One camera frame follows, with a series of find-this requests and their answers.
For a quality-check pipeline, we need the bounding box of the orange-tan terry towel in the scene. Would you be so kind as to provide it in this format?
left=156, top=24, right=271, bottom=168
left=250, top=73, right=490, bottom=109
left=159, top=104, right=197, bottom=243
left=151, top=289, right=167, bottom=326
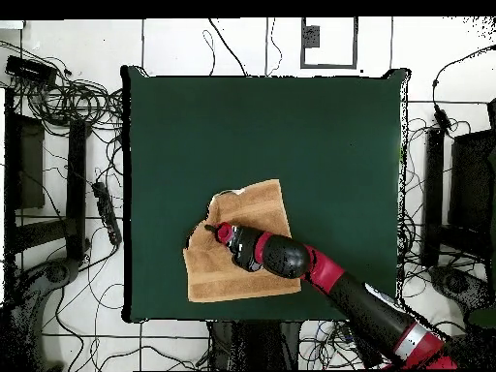
left=182, top=178, right=302, bottom=304

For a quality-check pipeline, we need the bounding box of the grey wheeled base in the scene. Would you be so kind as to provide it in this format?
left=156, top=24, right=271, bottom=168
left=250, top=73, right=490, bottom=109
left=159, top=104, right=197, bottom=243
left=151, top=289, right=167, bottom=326
left=7, top=257, right=82, bottom=371
left=427, top=264, right=496, bottom=311

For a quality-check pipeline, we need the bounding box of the black metal stand frame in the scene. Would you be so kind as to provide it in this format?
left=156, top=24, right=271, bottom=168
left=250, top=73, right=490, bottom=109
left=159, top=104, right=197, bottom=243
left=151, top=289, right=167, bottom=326
left=3, top=87, right=92, bottom=272
left=420, top=99, right=496, bottom=268

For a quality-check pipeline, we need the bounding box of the black power strip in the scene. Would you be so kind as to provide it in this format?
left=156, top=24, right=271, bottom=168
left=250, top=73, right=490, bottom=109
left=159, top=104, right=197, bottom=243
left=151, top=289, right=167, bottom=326
left=91, top=180, right=123, bottom=247

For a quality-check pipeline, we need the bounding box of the dark green table cloth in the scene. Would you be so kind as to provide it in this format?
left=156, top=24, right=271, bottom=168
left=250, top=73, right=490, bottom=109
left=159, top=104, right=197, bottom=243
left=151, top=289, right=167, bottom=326
left=120, top=64, right=412, bottom=326

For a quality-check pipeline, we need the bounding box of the black electronics box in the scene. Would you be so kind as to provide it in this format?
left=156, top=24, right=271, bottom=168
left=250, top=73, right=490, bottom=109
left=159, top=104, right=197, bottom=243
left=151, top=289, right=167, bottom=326
left=5, top=54, right=59, bottom=84

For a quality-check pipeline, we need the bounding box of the dark green fabric item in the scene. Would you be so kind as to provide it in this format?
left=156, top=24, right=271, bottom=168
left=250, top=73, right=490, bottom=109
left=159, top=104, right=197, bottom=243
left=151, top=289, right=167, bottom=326
left=467, top=304, right=496, bottom=329

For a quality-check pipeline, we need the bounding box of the black cable tangle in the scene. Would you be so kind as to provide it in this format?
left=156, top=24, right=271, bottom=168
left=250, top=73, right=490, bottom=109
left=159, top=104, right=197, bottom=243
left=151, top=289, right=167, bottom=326
left=0, top=38, right=125, bottom=133

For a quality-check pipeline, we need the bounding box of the grey floor hatch frame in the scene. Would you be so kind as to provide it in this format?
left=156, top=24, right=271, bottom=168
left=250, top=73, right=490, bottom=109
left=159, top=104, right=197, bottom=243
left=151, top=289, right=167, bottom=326
left=299, top=16, right=358, bottom=70

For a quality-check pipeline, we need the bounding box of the long black cable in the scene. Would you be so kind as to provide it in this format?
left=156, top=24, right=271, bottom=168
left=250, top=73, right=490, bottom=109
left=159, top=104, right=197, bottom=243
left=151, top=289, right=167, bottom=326
left=206, top=17, right=249, bottom=78

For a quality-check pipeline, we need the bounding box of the thin black cable loop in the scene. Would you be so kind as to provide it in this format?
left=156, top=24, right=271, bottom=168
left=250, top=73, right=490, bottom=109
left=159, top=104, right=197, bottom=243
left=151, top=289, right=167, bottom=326
left=201, top=29, right=217, bottom=78

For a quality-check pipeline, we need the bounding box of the grey floor outlet box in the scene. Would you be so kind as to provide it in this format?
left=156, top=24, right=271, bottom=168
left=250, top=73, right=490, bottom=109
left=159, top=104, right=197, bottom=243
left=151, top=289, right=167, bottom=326
left=302, top=24, right=322, bottom=48

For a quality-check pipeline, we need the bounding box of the black cable with adapter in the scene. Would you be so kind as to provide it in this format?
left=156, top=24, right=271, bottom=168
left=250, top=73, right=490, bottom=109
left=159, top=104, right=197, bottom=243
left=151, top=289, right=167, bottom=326
left=431, top=40, right=496, bottom=133

